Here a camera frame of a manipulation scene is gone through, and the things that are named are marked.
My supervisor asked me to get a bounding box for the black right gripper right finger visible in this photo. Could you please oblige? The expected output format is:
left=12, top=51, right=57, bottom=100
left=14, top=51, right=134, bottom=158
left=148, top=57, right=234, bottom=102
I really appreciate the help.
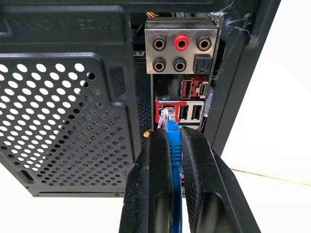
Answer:
left=179, top=126, right=262, bottom=233

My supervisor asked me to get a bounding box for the silver audio jack block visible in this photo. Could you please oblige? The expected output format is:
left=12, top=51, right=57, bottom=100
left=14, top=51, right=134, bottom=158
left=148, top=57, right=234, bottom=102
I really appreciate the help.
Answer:
left=144, top=17, right=219, bottom=75

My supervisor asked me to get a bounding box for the blue ethernet cable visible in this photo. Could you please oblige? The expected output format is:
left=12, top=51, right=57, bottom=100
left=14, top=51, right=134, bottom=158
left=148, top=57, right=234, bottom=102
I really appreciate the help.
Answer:
left=157, top=106, right=183, bottom=233

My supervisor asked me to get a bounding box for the black computer tower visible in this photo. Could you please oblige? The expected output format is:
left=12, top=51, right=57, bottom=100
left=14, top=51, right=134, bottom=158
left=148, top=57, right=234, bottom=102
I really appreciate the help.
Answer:
left=0, top=0, right=282, bottom=198

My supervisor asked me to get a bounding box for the red ethernet USB port block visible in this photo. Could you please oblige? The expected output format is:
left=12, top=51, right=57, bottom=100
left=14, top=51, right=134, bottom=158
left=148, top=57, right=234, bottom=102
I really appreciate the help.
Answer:
left=155, top=96, right=205, bottom=125

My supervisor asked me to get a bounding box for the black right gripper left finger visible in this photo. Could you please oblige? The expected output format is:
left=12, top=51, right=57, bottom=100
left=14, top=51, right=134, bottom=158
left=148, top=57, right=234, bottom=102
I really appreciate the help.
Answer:
left=118, top=128, right=174, bottom=233

